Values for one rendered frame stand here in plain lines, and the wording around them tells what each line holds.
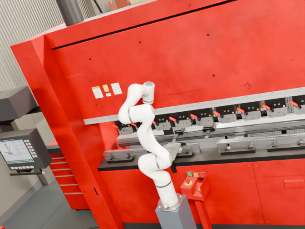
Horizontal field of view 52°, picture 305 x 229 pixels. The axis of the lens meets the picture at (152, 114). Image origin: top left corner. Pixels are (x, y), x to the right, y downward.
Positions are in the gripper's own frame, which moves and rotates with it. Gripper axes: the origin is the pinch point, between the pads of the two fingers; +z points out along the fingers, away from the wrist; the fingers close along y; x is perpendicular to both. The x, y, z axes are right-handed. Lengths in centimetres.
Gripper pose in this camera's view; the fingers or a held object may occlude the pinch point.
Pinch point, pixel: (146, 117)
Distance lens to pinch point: 251.4
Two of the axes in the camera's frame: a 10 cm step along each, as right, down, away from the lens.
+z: -0.6, 7.9, 6.2
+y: -2.9, 5.8, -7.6
